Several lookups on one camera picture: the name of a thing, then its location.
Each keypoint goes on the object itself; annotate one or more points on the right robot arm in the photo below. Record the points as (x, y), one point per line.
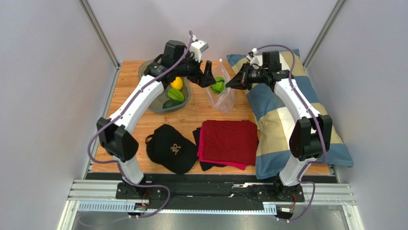
(310, 138)

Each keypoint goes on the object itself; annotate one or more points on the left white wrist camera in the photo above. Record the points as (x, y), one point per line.
(197, 48)

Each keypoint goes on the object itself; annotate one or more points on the yellow lemon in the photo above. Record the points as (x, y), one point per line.
(177, 83)

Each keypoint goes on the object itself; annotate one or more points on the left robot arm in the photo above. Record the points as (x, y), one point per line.
(115, 132)

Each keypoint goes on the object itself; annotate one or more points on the green star fruit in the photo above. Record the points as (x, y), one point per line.
(175, 94)

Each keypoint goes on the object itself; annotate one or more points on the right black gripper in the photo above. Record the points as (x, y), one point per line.
(247, 75)

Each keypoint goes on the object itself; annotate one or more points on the dark green avocado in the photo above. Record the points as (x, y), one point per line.
(171, 103)

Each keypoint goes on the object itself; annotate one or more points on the black folded cloth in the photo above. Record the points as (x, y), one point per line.
(204, 165)

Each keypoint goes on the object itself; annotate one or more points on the green watermelon toy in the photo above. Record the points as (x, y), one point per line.
(218, 86)

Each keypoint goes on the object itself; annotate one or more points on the grey plastic food tray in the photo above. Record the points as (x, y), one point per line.
(156, 105)

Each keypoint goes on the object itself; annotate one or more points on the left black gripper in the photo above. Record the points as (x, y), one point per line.
(203, 80)

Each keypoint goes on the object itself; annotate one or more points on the clear zip top bag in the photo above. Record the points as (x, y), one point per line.
(221, 102)

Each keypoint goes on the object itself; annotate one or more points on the aluminium frame post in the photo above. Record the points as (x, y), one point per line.
(87, 8)
(331, 19)

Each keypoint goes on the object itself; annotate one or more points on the left aluminium frame post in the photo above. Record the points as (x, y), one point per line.
(87, 8)

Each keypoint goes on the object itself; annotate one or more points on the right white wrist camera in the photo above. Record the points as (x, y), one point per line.
(252, 57)

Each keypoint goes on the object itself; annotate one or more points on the black baseball cap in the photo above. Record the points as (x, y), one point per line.
(169, 148)

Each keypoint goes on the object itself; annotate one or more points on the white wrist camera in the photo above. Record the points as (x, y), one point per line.
(197, 48)
(252, 57)

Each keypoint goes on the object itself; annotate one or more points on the pink folded cloth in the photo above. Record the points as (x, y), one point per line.
(199, 155)

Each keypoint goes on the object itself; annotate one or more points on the right aluminium frame post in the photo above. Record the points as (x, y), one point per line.
(331, 19)

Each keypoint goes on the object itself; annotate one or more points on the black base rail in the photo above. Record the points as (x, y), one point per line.
(208, 192)

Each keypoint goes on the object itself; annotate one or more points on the dark red folded cloth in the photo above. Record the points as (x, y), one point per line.
(229, 142)

